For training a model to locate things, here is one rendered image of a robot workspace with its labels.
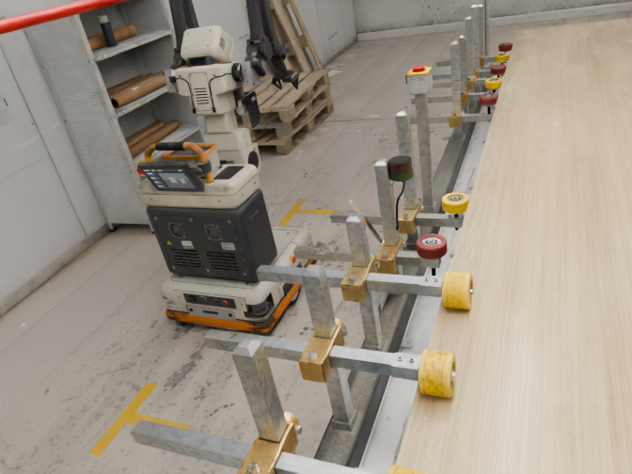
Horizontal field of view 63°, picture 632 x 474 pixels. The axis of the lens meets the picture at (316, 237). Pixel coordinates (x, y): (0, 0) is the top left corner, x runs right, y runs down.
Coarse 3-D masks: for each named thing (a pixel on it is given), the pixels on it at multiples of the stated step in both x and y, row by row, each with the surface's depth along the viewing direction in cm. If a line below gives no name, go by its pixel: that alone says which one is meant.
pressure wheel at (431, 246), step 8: (424, 240) 140; (432, 240) 138; (440, 240) 139; (424, 248) 137; (432, 248) 136; (440, 248) 136; (424, 256) 138; (432, 256) 137; (440, 256) 137; (432, 272) 144
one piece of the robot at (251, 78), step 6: (246, 66) 235; (252, 66) 237; (246, 72) 237; (252, 72) 237; (246, 78) 238; (252, 78) 238; (258, 78) 242; (246, 84) 239; (252, 84) 238; (258, 84) 242
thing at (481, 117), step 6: (462, 114) 245; (468, 114) 243; (474, 114) 242; (480, 114) 241; (486, 114) 239; (492, 114) 238; (414, 120) 252; (432, 120) 249; (438, 120) 248; (444, 120) 247; (462, 120) 244; (468, 120) 243; (474, 120) 242; (480, 120) 241; (486, 120) 239
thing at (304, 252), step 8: (296, 248) 157; (304, 248) 156; (312, 248) 155; (344, 248) 152; (296, 256) 157; (304, 256) 156; (312, 256) 155; (320, 256) 154; (328, 256) 153; (336, 256) 152; (344, 256) 151; (376, 256) 146; (400, 256) 144; (408, 256) 143; (416, 256) 142; (400, 264) 145; (408, 264) 144; (416, 264) 143; (424, 264) 142; (432, 264) 141
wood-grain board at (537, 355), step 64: (512, 64) 274; (576, 64) 255; (512, 128) 198; (576, 128) 188; (512, 192) 156; (576, 192) 149; (512, 256) 128; (576, 256) 123; (448, 320) 112; (512, 320) 109; (576, 320) 105; (512, 384) 94; (576, 384) 92; (448, 448) 85; (512, 448) 83; (576, 448) 81
